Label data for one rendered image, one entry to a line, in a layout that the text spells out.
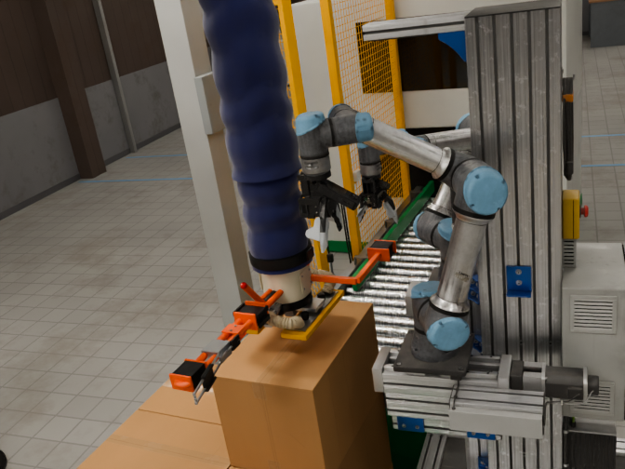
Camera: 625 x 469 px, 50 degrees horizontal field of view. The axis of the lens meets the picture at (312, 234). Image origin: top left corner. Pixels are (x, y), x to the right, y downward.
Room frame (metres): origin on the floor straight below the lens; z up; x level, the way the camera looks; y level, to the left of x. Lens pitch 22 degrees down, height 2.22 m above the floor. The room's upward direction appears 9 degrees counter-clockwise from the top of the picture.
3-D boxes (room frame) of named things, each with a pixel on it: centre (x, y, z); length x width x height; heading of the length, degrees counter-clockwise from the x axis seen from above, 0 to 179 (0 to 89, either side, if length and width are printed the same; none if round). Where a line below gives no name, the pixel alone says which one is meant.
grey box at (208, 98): (3.61, 0.41, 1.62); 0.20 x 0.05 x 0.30; 152
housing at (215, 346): (1.79, 0.34, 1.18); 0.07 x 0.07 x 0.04; 62
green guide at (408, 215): (4.00, -0.52, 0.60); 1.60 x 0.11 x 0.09; 152
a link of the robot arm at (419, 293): (1.83, -0.33, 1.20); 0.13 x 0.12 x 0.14; 3
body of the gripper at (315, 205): (1.69, -0.03, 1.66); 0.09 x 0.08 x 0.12; 67
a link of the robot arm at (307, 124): (1.69, -0.04, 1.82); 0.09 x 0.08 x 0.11; 93
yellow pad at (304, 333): (2.15, 0.04, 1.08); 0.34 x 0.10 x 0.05; 152
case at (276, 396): (2.21, 0.12, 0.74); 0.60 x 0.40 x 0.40; 153
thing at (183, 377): (1.67, 0.41, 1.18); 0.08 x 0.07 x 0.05; 152
